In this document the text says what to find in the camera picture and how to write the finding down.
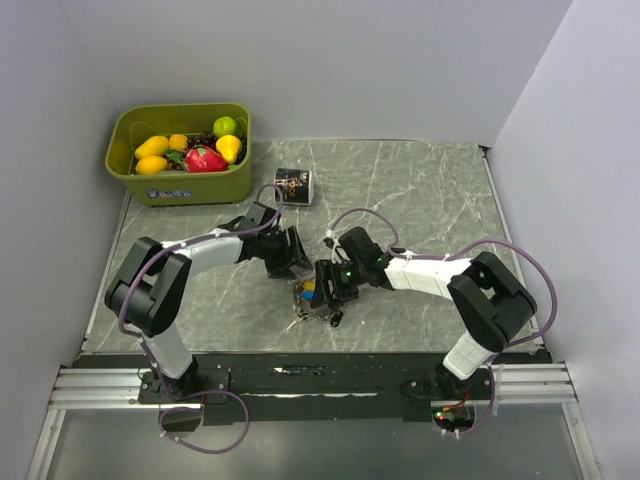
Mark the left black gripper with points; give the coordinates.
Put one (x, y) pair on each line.
(291, 255)

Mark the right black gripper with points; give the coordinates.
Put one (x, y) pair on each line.
(325, 271)

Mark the large silver keyring with rings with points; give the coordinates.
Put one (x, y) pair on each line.
(302, 291)

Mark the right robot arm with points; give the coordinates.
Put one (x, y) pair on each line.
(492, 303)

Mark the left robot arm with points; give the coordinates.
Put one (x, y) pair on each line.
(147, 291)

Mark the black paper cup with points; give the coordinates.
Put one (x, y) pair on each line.
(296, 185)

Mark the yellow pear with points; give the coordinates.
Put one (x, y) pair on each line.
(229, 147)

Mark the red dragon fruit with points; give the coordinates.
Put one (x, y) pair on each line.
(203, 159)

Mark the olive green plastic bin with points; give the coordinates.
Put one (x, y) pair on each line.
(172, 189)

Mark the dark cherries bunch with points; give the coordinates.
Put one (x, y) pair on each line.
(176, 157)

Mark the green lime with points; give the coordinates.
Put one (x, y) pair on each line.
(225, 125)

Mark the small orange fruit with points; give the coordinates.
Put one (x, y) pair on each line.
(178, 142)

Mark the yellow mango lower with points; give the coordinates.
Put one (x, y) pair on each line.
(151, 165)

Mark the yellow mango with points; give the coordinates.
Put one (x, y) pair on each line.
(155, 145)
(151, 165)

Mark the yellow mango upper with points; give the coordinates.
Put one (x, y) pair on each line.
(155, 145)

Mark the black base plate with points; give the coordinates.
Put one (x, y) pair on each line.
(232, 387)

